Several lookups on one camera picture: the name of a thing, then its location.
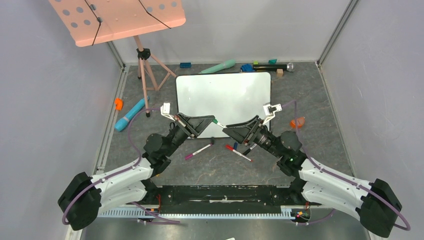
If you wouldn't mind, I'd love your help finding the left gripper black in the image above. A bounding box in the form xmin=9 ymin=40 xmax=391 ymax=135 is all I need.
xmin=163 ymin=112 xmax=215 ymax=157

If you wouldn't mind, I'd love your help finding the green capped whiteboard marker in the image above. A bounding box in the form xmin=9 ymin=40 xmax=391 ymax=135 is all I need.
xmin=212 ymin=119 xmax=226 ymax=129

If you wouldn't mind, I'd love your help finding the white whiteboard black frame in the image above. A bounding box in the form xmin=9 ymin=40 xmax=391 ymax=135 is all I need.
xmin=175 ymin=72 xmax=272 ymax=126

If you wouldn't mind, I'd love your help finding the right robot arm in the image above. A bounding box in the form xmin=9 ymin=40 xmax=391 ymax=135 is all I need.
xmin=222 ymin=116 xmax=402 ymax=238

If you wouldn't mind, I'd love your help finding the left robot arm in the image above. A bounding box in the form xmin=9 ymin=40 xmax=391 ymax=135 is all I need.
xmin=57 ymin=113 xmax=215 ymax=231

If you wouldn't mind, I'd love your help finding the red capped whiteboard marker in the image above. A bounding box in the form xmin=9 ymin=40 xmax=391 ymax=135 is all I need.
xmin=225 ymin=144 xmax=253 ymax=162

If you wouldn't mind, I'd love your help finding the black capped whiteboard marker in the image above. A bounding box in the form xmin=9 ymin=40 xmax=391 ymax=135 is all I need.
xmin=242 ymin=143 xmax=257 ymax=156

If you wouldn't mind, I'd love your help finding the magenta capped whiteboard marker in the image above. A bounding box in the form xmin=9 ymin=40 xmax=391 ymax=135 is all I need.
xmin=184 ymin=143 xmax=213 ymax=160

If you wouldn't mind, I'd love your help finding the orange plastic piece right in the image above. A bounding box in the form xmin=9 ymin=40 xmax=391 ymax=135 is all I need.
xmin=290 ymin=116 xmax=306 ymax=128

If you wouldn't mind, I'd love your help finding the blue lego brick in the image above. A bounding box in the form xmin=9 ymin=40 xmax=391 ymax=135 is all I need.
xmin=179 ymin=62 xmax=192 ymax=69

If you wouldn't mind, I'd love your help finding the mint green tube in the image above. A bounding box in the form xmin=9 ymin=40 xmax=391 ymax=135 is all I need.
xmin=199 ymin=59 xmax=236 ymax=74

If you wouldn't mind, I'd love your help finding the wooden cube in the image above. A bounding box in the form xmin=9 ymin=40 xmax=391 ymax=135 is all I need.
xmin=275 ymin=68 xmax=284 ymax=78

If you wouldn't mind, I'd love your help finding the teal small block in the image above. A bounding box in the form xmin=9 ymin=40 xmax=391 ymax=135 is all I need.
xmin=268 ymin=59 xmax=277 ymax=65

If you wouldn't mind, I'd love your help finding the black microphone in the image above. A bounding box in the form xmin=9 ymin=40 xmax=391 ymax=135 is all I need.
xmin=252 ymin=62 xmax=294 ymax=72

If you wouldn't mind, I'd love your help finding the blue cylinder tube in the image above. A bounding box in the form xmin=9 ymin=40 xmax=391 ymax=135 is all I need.
xmin=114 ymin=98 xmax=146 ymax=132

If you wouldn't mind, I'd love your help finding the orange piece left edge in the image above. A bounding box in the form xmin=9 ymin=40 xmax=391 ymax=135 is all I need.
xmin=114 ymin=98 xmax=124 ymax=111

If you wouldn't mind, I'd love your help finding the pink music stand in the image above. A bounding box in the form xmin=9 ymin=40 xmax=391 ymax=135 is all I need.
xmin=50 ymin=0 xmax=186 ymax=101

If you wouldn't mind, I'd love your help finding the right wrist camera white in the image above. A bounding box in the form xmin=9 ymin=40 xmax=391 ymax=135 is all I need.
xmin=262 ymin=103 xmax=283 ymax=125

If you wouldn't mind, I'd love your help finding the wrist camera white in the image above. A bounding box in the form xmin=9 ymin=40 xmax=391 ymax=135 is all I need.
xmin=262 ymin=103 xmax=283 ymax=125
xmin=160 ymin=102 xmax=175 ymax=121

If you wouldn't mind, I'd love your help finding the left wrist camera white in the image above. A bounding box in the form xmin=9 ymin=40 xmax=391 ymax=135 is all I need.
xmin=160 ymin=102 xmax=175 ymax=121

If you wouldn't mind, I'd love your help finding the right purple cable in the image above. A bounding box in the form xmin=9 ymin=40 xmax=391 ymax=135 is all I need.
xmin=281 ymin=99 xmax=412 ymax=232

